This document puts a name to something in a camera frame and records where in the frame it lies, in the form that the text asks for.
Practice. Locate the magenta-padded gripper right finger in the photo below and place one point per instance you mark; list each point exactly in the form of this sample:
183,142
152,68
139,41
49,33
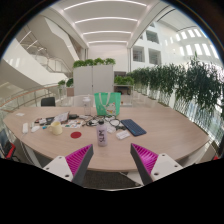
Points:
160,165

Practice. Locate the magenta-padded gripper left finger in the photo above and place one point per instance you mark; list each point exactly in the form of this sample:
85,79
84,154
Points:
63,166

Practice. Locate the lilac drink bottle black cap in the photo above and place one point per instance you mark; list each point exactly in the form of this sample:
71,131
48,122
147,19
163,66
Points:
101,136

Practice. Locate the flat round red coaster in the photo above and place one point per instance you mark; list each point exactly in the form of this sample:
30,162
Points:
76,135

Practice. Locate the cream yellow mug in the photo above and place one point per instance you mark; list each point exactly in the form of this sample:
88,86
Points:
56,128

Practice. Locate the colourful sticker sheet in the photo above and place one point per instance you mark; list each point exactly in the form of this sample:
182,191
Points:
73,124

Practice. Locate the dark blue keyboard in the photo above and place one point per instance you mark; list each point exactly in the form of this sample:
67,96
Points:
133,127

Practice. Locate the black flat folder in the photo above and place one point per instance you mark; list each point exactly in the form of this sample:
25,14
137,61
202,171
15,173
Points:
50,120

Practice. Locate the small white printed card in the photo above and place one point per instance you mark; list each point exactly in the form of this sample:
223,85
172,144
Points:
122,134

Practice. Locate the white and brown booklet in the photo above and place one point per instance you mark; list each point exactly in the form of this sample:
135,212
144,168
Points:
62,117

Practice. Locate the small black device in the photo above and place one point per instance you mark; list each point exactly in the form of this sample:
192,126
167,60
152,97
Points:
72,116

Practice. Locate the white power strip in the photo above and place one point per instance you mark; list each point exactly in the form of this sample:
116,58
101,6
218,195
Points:
25,128

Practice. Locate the red and black chair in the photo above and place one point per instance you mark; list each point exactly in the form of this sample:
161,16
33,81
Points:
8,150

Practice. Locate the clear plastic shaker bottle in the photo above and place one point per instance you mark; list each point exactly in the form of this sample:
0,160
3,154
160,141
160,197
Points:
87,106

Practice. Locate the green tote bag cat print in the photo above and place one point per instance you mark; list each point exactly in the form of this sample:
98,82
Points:
107,104

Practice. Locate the glass railing wooden handrail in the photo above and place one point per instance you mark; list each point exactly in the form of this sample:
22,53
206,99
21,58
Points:
26,95

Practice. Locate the planter with green plants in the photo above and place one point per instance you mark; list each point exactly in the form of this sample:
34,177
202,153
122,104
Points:
68,83

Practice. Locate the row of tall green plants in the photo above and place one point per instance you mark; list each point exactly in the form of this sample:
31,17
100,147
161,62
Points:
190,80

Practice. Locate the white cabinet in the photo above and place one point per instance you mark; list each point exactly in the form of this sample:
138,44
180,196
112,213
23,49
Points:
93,80

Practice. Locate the green plants atop cabinet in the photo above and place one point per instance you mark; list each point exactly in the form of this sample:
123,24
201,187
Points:
95,62

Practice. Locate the long ceiling light strips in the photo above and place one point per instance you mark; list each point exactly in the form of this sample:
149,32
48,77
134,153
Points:
106,19

